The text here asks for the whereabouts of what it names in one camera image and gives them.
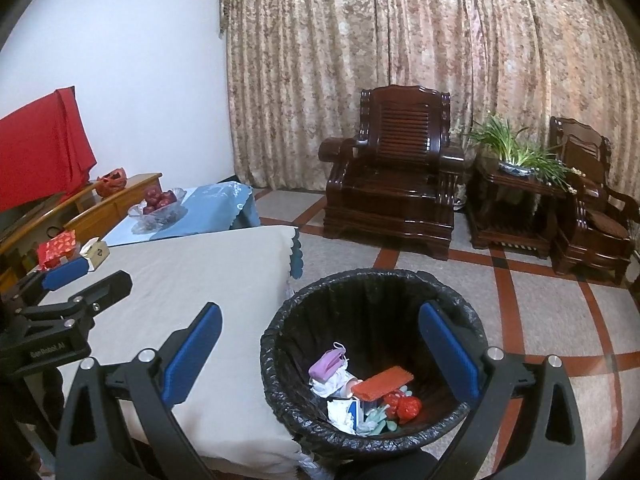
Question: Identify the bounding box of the red gift box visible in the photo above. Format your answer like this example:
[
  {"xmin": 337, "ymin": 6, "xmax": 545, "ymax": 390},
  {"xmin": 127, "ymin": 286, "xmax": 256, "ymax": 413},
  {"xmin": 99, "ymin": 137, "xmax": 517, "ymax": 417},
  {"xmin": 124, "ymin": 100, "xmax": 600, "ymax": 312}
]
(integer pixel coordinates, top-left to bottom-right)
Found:
[{"xmin": 37, "ymin": 229, "xmax": 81, "ymax": 271}]

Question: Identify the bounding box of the dark wooden armchair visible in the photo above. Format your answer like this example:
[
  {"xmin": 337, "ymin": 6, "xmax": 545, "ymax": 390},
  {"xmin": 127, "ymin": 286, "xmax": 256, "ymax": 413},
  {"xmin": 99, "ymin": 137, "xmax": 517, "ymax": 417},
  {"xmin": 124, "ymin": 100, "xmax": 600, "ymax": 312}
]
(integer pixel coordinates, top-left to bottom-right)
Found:
[
  {"xmin": 318, "ymin": 83, "xmax": 466, "ymax": 261},
  {"xmin": 548, "ymin": 116, "xmax": 640, "ymax": 289}
]

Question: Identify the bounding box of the blue tablecloth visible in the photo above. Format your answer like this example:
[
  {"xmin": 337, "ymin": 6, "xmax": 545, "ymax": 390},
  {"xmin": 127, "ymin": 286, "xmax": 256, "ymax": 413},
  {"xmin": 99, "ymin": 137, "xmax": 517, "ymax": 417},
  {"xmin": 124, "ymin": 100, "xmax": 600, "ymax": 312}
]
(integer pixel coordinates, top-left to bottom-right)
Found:
[{"xmin": 107, "ymin": 181, "xmax": 261, "ymax": 247}]

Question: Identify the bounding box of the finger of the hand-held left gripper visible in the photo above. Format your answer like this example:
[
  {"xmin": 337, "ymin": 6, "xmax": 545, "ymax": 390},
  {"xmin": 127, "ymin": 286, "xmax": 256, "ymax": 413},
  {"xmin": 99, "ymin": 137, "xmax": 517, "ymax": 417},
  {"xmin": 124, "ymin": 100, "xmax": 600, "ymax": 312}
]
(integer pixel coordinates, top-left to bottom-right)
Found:
[
  {"xmin": 19, "ymin": 269, "xmax": 134, "ymax": 332},
  {"xmin": 0, "ymin": 255, "xmax": 89, "ymax": 312}
]

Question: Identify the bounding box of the pile of red apples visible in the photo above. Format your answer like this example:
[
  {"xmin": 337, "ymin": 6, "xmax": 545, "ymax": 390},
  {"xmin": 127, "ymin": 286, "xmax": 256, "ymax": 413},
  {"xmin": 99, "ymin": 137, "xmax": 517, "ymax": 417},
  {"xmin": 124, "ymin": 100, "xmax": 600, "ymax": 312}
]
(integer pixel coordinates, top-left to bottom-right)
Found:
[{"xmin": 142, "ymin": 185, "xmax": 179, "ymax": 215}]

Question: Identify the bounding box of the red woven basket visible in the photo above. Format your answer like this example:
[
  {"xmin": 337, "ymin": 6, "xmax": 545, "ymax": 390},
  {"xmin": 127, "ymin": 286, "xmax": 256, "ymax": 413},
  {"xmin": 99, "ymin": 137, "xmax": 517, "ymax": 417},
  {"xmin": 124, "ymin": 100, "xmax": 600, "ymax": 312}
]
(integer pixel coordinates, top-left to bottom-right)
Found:
[{"xmin": 95, "ymin": 168, "xmax": 126, "ymax": 199}]

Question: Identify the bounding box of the glass fruit bowl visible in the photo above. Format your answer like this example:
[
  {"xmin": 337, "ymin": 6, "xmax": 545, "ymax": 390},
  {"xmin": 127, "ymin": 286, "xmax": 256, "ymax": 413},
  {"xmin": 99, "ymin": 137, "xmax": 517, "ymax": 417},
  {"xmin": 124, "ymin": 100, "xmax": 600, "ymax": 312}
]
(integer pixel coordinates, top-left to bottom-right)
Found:
[{"xmin": 128, "ymin": 187, "xmax": 186, "ymax": 234}]

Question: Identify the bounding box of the red cloth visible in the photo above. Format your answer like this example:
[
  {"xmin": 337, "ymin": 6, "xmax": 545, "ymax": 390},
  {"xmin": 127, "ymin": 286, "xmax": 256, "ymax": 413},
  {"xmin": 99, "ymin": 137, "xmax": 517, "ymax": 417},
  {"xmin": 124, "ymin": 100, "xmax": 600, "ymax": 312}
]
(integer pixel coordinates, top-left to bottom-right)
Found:
[{"xmin": 0, "ymin": 87, "xmax": 98, "ymax": 213}]

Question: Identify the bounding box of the dark wooden side table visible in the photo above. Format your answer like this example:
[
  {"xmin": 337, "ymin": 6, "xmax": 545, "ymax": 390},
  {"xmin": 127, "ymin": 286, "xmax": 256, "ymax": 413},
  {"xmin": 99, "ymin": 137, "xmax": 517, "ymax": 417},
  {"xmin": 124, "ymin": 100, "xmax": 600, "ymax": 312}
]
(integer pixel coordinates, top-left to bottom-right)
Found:
[{"xmin": 464, "ymin": 157, "xmax": 569, "ymax": 261}]

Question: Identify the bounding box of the black bagged trash bin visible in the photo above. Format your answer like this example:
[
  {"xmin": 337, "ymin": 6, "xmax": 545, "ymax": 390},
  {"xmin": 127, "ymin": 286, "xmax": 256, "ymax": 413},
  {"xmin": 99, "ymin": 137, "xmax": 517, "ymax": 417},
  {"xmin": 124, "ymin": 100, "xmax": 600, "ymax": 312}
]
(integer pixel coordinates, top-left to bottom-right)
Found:
[{"xmin": 259, "ymin": 268, "xmax": 489, "ymax": 462}]

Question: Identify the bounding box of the white tissue box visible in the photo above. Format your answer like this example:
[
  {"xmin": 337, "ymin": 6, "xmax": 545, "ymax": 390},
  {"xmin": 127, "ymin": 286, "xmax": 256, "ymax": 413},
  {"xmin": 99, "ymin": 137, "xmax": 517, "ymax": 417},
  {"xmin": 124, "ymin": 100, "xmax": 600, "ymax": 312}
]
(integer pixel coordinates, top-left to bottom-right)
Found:
[{"xmin": 78, "ymin": 237, "xmax": 111, "ymax": 272}]

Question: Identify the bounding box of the beige patterned curtain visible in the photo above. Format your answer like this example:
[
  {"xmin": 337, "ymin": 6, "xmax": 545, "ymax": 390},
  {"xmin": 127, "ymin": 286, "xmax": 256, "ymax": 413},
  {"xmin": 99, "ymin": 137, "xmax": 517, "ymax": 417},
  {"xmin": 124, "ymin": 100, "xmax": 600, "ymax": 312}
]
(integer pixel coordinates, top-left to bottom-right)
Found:
[{"xmin": 218, "ymin": 0, "xmax": 640, "ymax": 242}]

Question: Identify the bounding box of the potted green plant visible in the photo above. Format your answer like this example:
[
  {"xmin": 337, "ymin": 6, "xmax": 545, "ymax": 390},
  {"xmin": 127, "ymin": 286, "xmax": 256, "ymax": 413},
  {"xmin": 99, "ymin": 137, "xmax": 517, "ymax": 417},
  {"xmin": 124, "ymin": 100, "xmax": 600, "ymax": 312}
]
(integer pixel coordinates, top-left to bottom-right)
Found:
[{"xmin": 467, "ymin": 114, "xmax": 586, "ymax": 194}]

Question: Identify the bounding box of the white tissue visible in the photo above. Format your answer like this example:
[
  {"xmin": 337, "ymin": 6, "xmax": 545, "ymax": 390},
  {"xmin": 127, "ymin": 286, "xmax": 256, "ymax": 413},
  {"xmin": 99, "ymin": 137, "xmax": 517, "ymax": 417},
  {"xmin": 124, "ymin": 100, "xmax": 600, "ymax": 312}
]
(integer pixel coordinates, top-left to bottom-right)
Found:
[{"xmin": 309, "ymin": 367, "xmax": 352, "ymax": 400}]

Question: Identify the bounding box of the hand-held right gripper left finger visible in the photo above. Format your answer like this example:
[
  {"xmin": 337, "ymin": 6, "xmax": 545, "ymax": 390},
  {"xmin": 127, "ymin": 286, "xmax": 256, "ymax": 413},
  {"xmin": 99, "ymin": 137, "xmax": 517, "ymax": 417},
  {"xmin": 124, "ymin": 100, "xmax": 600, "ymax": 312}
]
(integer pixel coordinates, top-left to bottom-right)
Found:
[{"xmin": 56, "ymin": 302, "xmax": 224, "ymax": 480}]

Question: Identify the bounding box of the pink face mask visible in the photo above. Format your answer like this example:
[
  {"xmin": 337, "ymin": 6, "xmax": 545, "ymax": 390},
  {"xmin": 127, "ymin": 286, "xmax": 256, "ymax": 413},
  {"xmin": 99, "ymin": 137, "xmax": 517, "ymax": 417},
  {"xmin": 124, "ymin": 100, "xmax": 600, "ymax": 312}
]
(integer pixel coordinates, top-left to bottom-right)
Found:
[{"xmin": 308, "ymin": 342, "xmax": 350, "ymax": 381}]

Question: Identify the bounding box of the red plastic bag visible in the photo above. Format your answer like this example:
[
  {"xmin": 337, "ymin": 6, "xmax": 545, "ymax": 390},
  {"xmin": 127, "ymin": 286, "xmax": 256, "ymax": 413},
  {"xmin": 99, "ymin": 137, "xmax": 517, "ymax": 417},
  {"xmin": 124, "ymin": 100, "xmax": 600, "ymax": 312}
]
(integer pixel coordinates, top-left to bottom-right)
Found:
[{"xmin": 397, "ymin": 395, "xmax": 424, "ymax": 422}]

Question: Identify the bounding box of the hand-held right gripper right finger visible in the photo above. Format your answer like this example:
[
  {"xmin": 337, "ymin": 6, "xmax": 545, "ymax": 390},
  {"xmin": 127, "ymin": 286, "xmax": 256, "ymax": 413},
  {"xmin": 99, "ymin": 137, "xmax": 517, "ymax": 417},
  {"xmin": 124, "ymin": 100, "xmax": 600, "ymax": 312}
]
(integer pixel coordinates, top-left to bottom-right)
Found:
[{"xmin": 417, "ymin": 300, "xmax": 587, "ymax": 480}]

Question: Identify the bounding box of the beige tablecloth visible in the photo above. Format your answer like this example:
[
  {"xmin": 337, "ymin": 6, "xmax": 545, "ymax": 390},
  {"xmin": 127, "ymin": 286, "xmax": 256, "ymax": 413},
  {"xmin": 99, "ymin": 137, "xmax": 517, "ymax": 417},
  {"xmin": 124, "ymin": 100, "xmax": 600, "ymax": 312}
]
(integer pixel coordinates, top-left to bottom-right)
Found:
[{"xmin": 24, "ymin": 224, "xmax": 306, "ymax": 480}]

